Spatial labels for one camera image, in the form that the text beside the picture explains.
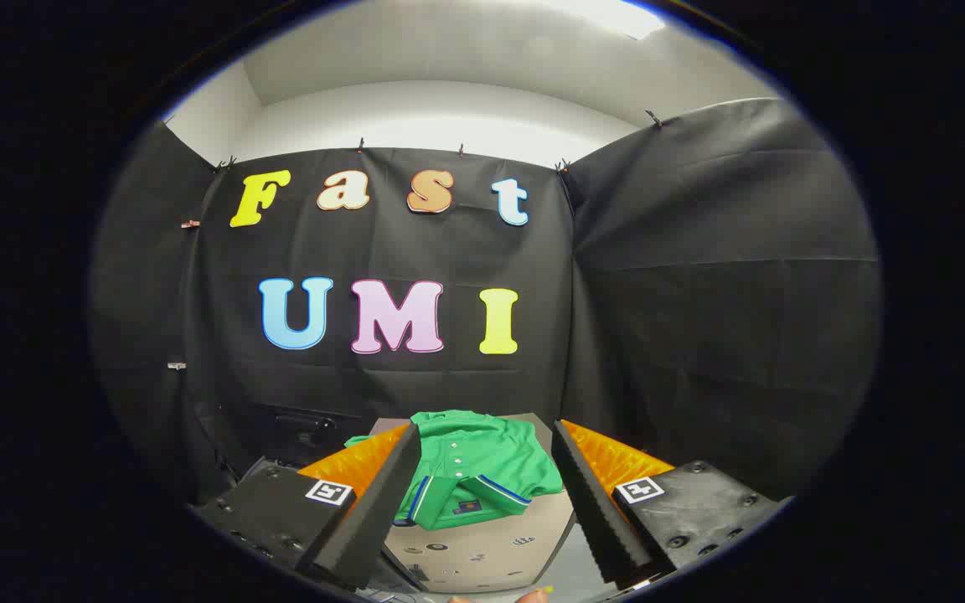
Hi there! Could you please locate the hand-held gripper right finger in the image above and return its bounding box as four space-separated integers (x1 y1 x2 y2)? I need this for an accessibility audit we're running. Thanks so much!
551 419 789 590

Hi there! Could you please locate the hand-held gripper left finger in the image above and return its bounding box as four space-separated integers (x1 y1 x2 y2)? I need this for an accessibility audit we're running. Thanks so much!
188 421 423 591

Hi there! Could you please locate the black backdrop cloth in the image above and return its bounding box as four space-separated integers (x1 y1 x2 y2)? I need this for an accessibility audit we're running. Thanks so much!
89 98 881 508

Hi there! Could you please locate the green polo shirt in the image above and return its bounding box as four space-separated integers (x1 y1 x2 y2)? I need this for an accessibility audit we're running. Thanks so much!
343 410 565 532

